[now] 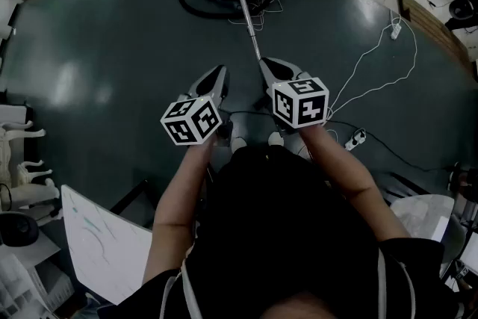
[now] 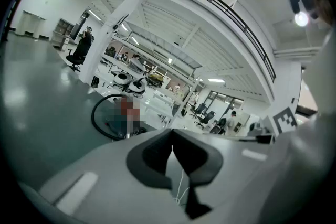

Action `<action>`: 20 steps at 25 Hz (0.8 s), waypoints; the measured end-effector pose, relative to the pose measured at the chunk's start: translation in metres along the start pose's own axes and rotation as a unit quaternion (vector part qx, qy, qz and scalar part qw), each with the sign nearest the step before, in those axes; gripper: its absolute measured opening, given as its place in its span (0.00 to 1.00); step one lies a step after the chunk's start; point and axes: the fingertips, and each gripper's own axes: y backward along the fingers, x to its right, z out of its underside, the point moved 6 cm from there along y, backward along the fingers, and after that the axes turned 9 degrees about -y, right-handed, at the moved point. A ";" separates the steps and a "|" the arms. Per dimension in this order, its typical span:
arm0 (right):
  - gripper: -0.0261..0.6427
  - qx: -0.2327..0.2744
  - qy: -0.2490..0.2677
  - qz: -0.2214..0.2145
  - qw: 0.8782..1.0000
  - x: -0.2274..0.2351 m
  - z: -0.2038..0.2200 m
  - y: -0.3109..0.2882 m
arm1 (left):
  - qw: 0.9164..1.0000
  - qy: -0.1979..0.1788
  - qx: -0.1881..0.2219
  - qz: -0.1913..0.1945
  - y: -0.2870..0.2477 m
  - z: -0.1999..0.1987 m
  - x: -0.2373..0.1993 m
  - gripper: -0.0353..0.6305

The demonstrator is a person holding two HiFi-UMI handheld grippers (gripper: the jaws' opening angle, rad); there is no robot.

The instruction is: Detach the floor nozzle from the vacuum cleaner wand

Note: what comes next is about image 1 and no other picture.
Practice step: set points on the person's left white shoe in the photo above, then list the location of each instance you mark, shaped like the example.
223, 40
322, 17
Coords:
239, 145

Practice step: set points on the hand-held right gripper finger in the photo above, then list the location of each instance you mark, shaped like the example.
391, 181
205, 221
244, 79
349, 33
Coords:
269, 76

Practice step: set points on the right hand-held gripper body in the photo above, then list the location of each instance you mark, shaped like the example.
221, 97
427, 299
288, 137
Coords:
302, 104

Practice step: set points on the person's body in black clothing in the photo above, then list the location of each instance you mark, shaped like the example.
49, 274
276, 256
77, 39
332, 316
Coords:
284, 228

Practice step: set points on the person's left forearm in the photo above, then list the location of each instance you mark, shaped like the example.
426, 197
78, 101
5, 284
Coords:
179, 198

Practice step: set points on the person's right white shoe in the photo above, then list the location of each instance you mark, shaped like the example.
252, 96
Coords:
275, 139

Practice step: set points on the white power strip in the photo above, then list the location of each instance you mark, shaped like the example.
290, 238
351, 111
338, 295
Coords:
354, 139
396, 31

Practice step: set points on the silver vacuum wand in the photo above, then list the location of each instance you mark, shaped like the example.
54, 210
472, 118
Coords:
244, 7

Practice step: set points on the white whiteboard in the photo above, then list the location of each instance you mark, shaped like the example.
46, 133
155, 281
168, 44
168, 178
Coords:
104, 243

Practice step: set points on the black metal frame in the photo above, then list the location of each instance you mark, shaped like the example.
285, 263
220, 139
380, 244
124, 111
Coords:
407, 185

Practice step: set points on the brown wooden board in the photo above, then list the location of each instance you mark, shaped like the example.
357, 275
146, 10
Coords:
437, 33

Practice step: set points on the person's right forearm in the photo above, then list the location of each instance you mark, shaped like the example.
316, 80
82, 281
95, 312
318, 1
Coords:
347, 179

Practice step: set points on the black round stool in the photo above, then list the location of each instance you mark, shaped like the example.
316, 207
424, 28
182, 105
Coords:
463, 11

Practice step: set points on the white plastic frame parts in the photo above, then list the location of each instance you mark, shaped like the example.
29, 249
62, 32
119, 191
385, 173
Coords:
22, 168

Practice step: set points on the black round device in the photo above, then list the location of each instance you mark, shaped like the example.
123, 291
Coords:
16, 229

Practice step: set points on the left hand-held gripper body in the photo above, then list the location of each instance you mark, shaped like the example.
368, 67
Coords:
186, 123

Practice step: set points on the person's white shoe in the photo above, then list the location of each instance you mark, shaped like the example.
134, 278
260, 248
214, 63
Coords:
239, 145
275, 139

